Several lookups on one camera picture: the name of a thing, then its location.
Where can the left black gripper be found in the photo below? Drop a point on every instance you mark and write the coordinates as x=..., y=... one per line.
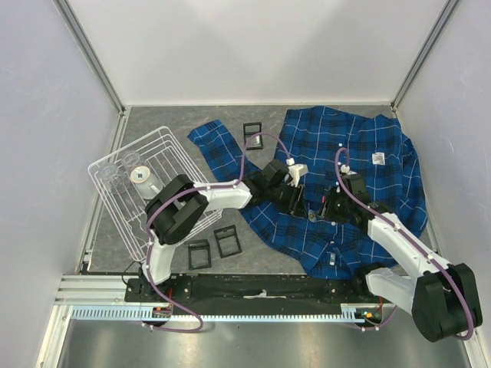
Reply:
x=295, y=206

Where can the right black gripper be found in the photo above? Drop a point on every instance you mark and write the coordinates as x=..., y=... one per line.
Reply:
x=326, y=210

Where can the light blue round brooch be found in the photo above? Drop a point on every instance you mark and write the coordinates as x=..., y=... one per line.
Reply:
x=312, y=217

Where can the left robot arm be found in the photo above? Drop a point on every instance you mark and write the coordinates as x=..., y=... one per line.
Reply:
x=176, y=210

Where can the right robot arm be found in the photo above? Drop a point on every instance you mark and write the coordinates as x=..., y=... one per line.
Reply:
x=441, y=297

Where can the white ceramic mug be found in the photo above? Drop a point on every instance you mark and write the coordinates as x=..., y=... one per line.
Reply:
x=146, y=183

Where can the clear glass right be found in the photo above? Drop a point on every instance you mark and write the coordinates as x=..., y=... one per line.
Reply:
x=130, y=160

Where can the clear glass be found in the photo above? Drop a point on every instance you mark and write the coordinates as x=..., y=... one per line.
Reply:
x=111, y=177
x=130, y=160

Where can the clear glass left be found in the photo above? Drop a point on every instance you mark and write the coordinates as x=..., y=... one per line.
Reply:
x=111, y=177

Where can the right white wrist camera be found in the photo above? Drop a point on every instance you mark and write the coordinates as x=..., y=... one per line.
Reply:
x=346, y=170

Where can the black frame front middle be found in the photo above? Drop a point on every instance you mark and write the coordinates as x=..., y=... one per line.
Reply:
x=227, y=241

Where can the black frame at back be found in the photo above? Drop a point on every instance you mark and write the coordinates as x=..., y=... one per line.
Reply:
x=251, y=135

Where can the black frame near rack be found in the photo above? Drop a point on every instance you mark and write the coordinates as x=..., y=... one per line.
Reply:
x=199, y=254

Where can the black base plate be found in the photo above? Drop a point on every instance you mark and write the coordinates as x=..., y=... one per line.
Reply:
x=185, y=288

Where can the light blue cable duct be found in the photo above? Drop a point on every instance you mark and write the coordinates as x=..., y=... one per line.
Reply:
x=346, y=313

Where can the right aluminium frame post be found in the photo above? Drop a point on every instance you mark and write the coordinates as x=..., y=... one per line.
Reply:
x=436, y=31

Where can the aluminium frame post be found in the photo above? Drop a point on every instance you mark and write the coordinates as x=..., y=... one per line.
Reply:
x=75, y=26
x=436, y=31

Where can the left aluminium frame post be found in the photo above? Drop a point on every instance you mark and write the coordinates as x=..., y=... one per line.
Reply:
x=75, y=26

